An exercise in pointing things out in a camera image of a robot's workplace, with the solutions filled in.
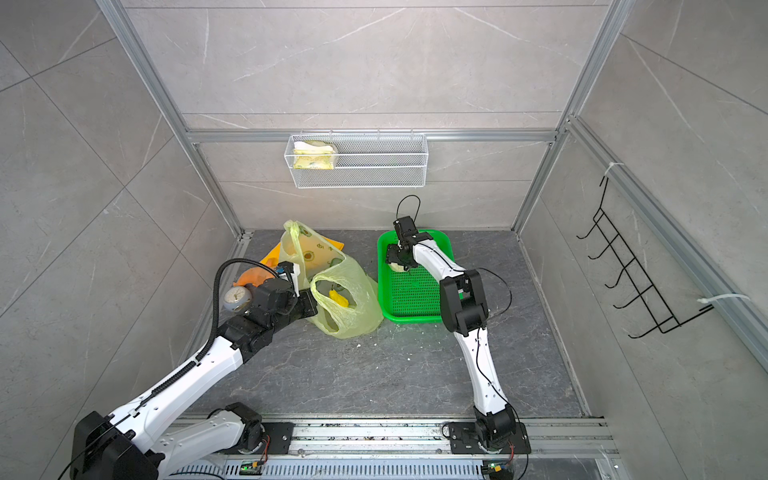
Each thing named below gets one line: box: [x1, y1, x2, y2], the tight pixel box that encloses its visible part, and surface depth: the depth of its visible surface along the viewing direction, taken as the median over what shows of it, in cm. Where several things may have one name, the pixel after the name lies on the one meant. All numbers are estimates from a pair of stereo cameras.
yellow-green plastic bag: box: [280, 220, 384, 339], surface depth 74 cm
